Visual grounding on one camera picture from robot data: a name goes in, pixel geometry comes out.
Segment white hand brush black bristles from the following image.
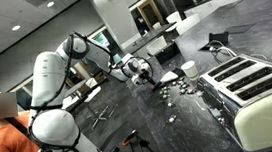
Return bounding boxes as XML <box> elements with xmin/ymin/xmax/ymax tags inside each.
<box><xmin>149</xmin><ymin>66</ymin><xmax>186</xmax><ymax>92</ymax></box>

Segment wooden door frame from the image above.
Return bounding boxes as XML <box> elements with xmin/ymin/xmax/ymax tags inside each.
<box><xmin>137</xmin><ymin>0</ymin><xmax>165</xmax><ymax>29</ymax></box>

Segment person in orange shirt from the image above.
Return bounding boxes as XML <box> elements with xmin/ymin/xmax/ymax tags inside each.
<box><xmin>0</xmin><ymin>87</ymin><xmax>61</xmax><ymax>152</ymax></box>

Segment black pop-up socket box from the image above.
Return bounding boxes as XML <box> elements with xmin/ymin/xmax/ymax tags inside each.
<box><xmin>197</xmin><ymin>30</ymin><xmax>232</xmax><ymax>53</ymax></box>

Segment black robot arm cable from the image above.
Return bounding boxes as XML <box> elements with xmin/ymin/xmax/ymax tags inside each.
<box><xmin>18</xmin><ymin>24</ymin><xmax>162</xmax><ymax>152</ymax></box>

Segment dark dining table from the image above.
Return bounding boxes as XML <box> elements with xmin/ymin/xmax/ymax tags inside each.
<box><xmin>122</xmin><ymin>21</ymin><xmax>180</xmax><ymax>55</ymax></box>

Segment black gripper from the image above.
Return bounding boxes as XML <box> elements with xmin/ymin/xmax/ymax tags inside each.
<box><xmin>138</xmin><ymin>68</ymin><xmax>160</xmax><ymax>91</ymax></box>

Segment white chair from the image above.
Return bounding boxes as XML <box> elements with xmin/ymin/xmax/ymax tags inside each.
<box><xmin>144</xmin><ymin>35</ymin><xmax>169</xmax><ymax>57</ymax></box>
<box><xmin>164</xmin><ymin>10</ymin><xmax>183</xmax><ymax>26</ymax></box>
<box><xmin>173</xmin><ymin>13</ymin><xmax>203</xmax><ymax>36</ymax></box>
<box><xmin>81</xmin><ymin>76</ymin><xmax>103</xmax><ymax>104</ymax></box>
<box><xmin>151</xmin><ymin>21</ymin><xmax>163</xmax><ymax>31</ymax></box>

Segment white paper cup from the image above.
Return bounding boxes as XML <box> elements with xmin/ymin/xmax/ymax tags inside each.
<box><xmin>179</xmin><ymin>59</ymin><xmax>201</xmax><ymax>83</ymax></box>

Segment black power cable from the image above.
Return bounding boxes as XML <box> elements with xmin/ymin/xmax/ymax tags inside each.
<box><xmin>209</xmin><ymin>49</ymin><xmax>224</xmax><ymax>66</ymax></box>

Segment white power cable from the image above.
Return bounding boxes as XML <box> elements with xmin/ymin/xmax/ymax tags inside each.
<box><xmin>207</xmin><ymin>37</ymin><xmax>239</xmax><ymax>61</ymax></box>

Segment black clamp orange handle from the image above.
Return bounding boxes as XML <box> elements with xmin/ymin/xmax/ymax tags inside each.
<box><xmin>120</xmin><ymin>127</ymin><xmax>157</xmax><ymax>152</ymax></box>

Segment metal table base legs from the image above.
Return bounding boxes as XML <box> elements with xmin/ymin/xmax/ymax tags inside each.
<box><xmin>88</xmin><ymin>103</ymin><xmax>122</xmax><ymax>131</ymax></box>

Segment round ceiling light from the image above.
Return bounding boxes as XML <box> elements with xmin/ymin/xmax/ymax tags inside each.
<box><xmin>11</xmin><ymin>24</ymin><xmax>22</xmax><ymax>33</ymax></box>
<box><xmin>46</xmin><ymin>0</ymin><xmax>56</xmax><ymax>9</ymax></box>

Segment black storage box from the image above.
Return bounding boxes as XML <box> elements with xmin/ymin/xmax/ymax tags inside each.
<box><xmin>152</xmin><ymin>41</ymin><xmax>182</xmax><ymax>66</ymax></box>

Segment cream four-slot toaster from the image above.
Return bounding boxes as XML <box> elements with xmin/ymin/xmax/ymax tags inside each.
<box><xmin>194</xmin><ymin>51</ymin><xmax>272</xmax><ymax>152</ymax></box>

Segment round grey table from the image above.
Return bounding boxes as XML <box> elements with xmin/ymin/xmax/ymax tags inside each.
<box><xmin>60</xmin><ymin>80</ymin><xmax>91</xmax><ymax>101</ymax></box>

